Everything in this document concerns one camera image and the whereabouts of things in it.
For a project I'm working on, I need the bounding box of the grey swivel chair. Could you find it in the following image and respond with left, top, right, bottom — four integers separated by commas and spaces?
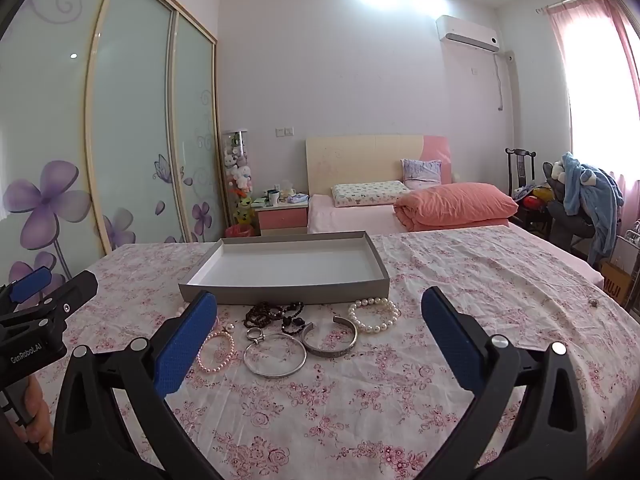
544, 160, 601, 253

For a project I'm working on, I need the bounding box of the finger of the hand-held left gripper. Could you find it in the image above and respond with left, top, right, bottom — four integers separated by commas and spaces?
30, 270, 99, 328
0, 265, 55, 311

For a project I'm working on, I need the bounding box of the thin silver bangle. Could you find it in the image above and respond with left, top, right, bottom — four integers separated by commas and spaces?
243, 327, 308, 379

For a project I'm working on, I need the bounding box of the pink nightstand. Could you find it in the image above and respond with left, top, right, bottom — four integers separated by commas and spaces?
254, 194, 309, 237

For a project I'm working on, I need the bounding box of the person's left hand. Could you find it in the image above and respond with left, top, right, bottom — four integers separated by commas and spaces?
12, 376, 53, 454

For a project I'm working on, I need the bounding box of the white air conditioner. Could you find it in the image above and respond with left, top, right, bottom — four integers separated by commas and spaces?
435, 14, 501, 54

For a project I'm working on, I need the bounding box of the pink curtain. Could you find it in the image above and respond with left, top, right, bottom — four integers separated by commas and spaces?
544, 0, 640, 196

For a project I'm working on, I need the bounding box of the pink pearl bracelet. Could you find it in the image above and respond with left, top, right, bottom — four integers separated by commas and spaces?
196, 330, 235, 374

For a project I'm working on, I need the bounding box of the lavender pillow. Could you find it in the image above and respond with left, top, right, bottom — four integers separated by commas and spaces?
401, 159, 444, 191

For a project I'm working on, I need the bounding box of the dark bead necklace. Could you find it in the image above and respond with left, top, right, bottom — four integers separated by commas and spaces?
245, 301, 304, 329

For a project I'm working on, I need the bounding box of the folded orange quilt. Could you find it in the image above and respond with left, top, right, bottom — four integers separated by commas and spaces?
392, 182, 520, 233

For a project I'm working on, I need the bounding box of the beige and pink headboard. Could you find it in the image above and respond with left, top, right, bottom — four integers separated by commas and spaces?
305, 134, 454, 197

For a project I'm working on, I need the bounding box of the bed with pink sheet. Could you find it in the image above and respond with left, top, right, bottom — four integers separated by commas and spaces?
306, 192, 603, 273

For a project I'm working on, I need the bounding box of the white patterned pillow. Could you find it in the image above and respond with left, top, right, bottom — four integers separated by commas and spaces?
331, 180, 405, 209

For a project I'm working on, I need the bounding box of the grey cardboard tray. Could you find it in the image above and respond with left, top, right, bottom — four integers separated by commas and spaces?
179, 231, 391, 307

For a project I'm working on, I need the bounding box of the brown cardboard box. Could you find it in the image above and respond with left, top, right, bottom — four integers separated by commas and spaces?
600, 259, 634, 307

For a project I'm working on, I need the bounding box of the plush toy display tube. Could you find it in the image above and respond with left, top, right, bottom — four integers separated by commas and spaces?
221, 130, 254, 229

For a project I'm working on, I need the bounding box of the flower-print sliding-door wardrobe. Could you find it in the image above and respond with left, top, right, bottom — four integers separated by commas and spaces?
0, 0, 224, 293

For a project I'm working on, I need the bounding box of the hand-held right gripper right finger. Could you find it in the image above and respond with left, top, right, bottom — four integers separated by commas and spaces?
421, 286, 601, 480

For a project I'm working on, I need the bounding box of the chair with blue clothes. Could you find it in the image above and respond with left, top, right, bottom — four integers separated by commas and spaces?
559, 152, 625, 269

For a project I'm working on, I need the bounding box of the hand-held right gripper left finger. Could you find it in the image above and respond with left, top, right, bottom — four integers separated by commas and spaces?
50, 290, 223, 480

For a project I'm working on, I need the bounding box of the dark wooden chair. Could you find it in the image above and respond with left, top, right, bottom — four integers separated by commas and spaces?
505, 148, 539, 227

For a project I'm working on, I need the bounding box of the white pearl bracelet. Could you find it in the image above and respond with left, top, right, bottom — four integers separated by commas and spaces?
348, 298, 401, 334

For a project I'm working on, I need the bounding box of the silver cuff bracelet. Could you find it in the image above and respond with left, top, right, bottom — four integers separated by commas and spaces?
302, 315, 359, 359

